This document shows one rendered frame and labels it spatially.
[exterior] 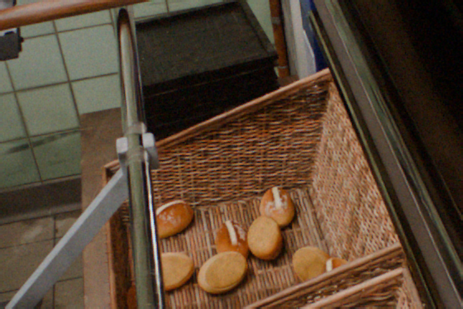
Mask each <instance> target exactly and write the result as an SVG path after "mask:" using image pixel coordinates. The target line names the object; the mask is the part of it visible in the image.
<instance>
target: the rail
mask: <svg viewBox="0 0 463 309"><path fill-rule="evenodd" d="M326 2H327V5H328V7H329V9H330V12H331V14H332V17H333V19H334V21H335V23H336V25H337V27H338V29H339V31H340V33H341V36H342V38H343V40H344V43H345V45H346V48H347V49H348V52H349V54H350V56H351V59H352V62H354V64H355V66H356V69H357V71H358V73H359V75H360V79H361V81H362V83H363V84H364V86H365V90H366V92H367V94H368V96H370V100H371V101H372V103H373V106H374V109H375V111H376V113H377V116H378V118H379V120H380V123H381V126H382V127H383V129H384V131H385V132H386V135H387V136H388V139H389V143H390V144H391V146H392V148H393V150H394V154H395V156H396V158H397V160H398V162H399V165H401V167H402V169H403V173H404V175H405V177H406V179H407V181H408V184H409V187H410V189H411V191H412V193H413V195H414V198H415V200H416V202H417V203H418V205H419V208H420V210H421V212H422V215H423V218H424V220H425V222H426V223H427V227H428V229H429V230H430V232H431V236H432V237H433V239H434V240H435V242H436V245H437V248H438V250H439V253H440V255H441V257H442V259H443V262H444V264H445V266H446V269H447V272H448V273H449V274H450V275H451V278H452V282H453V283H454V285H455V287H456V291H457V292H458V294H459V296H460V300H461V302H462V304H463V216H462V214H461V211H460V209H459V207H458V206H457V204H456V200H455V198H454V197H453V195H452V193H451V190H450V189H449V188H448V187H447V184H446V181H445V179H444V178H443V176H442V173H441V171H440V169H439V167H438V165H437V162H436V160H435V159H434V157H433V155H432V153H431V151H430V150H429V148H428V146H427V143H426V141H425V140H424V137H423V135H422V132H421V131H420V129H419V127H418V124H416V122H415V120H414V118H413V115H412V113H411V112H410V110H409V108H408V104H407V103H406V102H405V100H404V98H403V95H402V93H400V91H399V88H398V86H397V84H396V82H395V81H394V78H393V76H392V74H391V72H390V70H389V67H388V65H387V64H386V62H384V59H383V56H382V54H381V53H380V51H379V48H378V46H377V44H376V43H375V39H374V37H373V36H372V34H371V32H370V31H369V29H368V27H367V25H366V23H365V20H364V18H363V16H362V15H361V13H360V9H359V8H358V6H357V4H356V1H355V0H326Z"/></svg>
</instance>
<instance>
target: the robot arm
mask: <svg viewBox="0 0 463 309"><path fill-rule="evenodd" d="M15 5H17V0H0V10H2V9H6V8H10V7H15ZM1 34H2V35H1V36H0V62H2V61H7V60H11V59H19V52H22V50H23V47H22V44H21V43H24V39H23V36H21V28H20V27H18V28H14V29H9V30H5V31H1Z"/></svg>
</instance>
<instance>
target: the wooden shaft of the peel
mask: <svg viewBox="0 0 463 309"><path fill-rule="evenodd" d="M149 1H154V0H46V1H40V2H33V3H28V4H23V5H19V6H15V7H10V8H6V9H2V10H0V31H5V30H9V29H14V28H18V27H23V26H31V25H35V24H40V22H44V21H53V20H57V19H61V18H66V17H74V16H79V15H83V14H88V13H92V12H101V11H106V10H110V9H115V7H123V6H127V5H132V4H137V3H141V2H149Z"/></svg>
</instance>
